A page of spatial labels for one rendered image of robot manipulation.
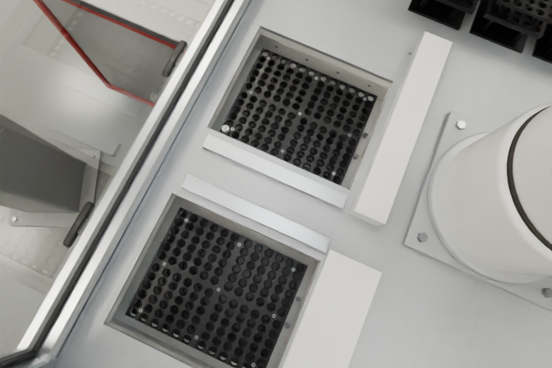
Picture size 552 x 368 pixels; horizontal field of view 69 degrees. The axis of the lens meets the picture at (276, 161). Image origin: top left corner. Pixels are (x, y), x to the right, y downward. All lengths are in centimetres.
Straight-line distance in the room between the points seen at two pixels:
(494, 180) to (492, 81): 29
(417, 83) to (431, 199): 18
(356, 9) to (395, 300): 48
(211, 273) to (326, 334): 19
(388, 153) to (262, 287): 28
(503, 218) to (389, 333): 23
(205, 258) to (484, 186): 40
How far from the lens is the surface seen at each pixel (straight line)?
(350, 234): 61
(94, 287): 62
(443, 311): 65
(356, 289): 60
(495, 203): 51
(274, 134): 71
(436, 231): 63
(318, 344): 60
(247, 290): 64
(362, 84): 77
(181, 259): 65
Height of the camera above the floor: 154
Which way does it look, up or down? 75 degrees down
